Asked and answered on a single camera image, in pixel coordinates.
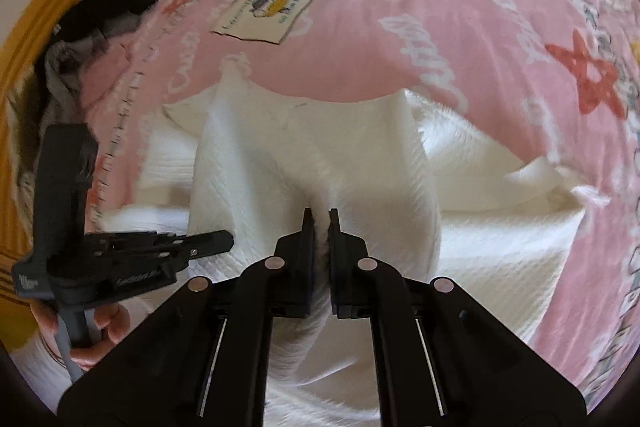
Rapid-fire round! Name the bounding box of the person's left hand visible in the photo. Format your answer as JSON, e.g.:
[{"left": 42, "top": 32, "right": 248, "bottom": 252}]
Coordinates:
[{"left": 30, "top": 299, "right": 132, "bottom": 373}]

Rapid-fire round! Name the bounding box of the white zip hoodie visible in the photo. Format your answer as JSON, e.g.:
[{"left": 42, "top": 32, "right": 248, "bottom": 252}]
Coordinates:
[{"left": 92, "top": 67, "right": 613, "bottom": 427}]

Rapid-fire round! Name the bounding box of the beige coat with fur collar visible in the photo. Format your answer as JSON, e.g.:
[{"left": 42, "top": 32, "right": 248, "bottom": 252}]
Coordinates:
[{"left": 2, "top": 72, "right": 51, "bottom": 228}]

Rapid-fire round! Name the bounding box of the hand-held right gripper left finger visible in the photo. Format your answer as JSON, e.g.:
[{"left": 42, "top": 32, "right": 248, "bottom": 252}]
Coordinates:
[{"left": 57, "top": 207, "right": 318, "bottom": 427}]

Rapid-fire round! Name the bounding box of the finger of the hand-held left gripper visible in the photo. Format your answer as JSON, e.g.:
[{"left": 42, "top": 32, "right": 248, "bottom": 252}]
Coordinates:
[{"left": 82, "top": 229, "right": 235, "bottom": 270}]

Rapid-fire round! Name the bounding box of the pink printed bed sheet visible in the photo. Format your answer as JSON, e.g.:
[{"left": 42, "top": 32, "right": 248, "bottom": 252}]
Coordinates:
[{"left": 82, "top": 0, "right": 640, "bottom": 414}]

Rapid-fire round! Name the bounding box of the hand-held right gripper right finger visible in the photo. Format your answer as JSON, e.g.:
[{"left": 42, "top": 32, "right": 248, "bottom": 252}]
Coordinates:
[{"left": 327, "top": 207, "right": 586, "bottom": 427}]

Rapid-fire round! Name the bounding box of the person's left forearm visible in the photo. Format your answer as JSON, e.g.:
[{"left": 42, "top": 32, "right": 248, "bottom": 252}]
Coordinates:
[{"left": 9, "top": 329, "right": 76, "bottom": 414}]

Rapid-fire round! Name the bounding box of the grey knit garment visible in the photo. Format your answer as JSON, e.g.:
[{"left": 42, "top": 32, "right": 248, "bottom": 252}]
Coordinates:
[{"left": 32, "top": 24, "right": 142, "bottom": 130}]

